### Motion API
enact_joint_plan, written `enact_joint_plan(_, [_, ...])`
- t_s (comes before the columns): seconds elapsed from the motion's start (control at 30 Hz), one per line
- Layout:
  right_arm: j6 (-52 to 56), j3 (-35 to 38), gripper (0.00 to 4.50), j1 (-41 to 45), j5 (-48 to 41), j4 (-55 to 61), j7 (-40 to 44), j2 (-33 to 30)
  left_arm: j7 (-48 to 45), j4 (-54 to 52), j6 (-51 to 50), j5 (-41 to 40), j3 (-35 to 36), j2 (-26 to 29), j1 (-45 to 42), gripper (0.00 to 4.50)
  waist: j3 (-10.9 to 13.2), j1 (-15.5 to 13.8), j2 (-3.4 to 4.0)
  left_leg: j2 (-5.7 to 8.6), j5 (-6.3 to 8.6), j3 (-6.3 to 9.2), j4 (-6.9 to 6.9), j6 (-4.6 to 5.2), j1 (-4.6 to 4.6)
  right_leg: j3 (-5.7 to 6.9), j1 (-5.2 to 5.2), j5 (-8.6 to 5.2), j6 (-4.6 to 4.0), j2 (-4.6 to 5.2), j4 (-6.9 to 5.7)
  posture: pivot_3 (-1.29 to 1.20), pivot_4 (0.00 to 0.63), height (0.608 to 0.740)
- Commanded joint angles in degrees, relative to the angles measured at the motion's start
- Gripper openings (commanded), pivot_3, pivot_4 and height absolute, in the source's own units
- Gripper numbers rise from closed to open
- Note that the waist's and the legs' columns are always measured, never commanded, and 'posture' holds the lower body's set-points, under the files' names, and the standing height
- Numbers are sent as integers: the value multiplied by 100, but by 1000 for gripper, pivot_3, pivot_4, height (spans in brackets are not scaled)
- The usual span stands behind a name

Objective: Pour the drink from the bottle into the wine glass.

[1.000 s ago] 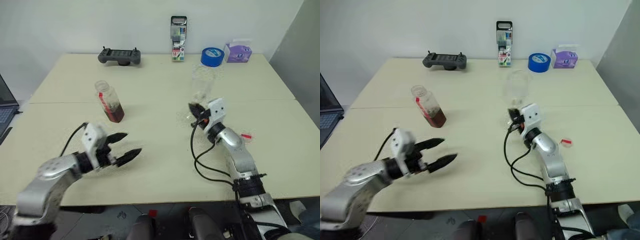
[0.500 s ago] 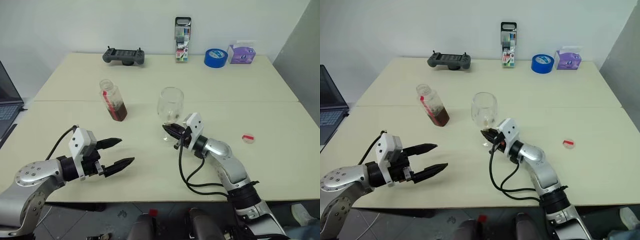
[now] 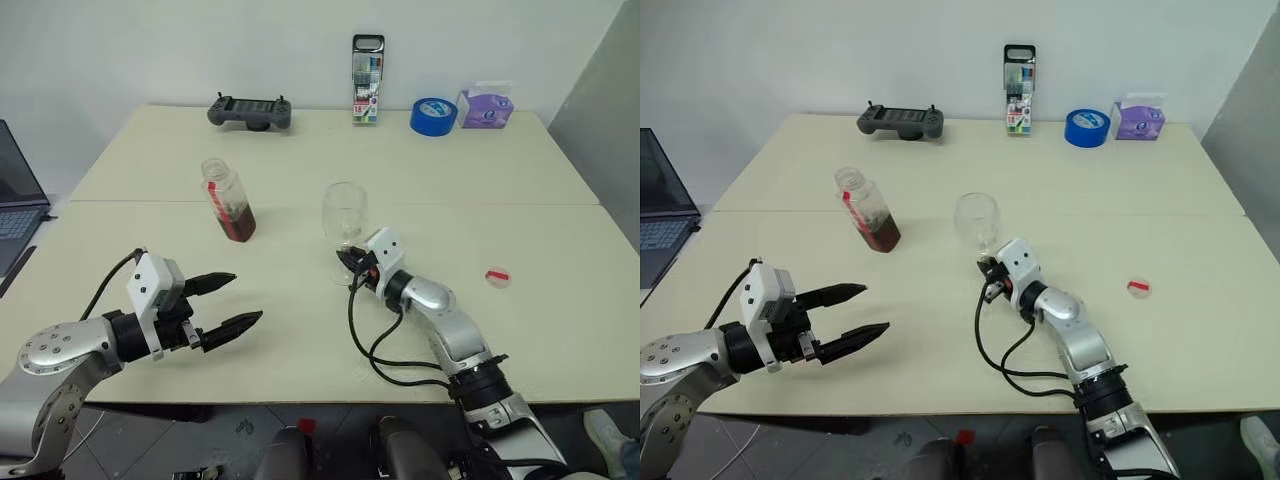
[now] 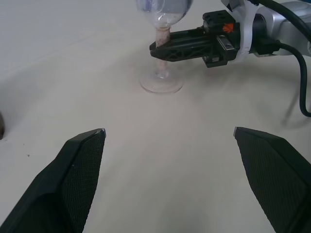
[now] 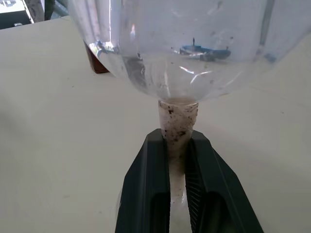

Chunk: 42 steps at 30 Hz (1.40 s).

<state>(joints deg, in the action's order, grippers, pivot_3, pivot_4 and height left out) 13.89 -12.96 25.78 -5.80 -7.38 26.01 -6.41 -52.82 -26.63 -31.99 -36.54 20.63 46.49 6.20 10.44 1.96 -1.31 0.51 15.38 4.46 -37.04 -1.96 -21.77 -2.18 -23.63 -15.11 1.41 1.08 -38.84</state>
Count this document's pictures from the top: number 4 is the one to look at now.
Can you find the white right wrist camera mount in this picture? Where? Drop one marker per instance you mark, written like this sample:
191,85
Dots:
245,31

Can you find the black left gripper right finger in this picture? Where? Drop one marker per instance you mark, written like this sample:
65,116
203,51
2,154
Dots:
279,179

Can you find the plastic bottle with dark liquid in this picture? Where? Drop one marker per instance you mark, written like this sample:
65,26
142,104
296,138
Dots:
2,126

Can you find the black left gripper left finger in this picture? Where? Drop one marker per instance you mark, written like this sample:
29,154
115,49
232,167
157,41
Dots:
60,189

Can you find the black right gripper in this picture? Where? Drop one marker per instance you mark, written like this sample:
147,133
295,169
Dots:
218,26

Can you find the clear wine glass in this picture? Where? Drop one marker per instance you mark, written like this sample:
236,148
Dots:
161,14

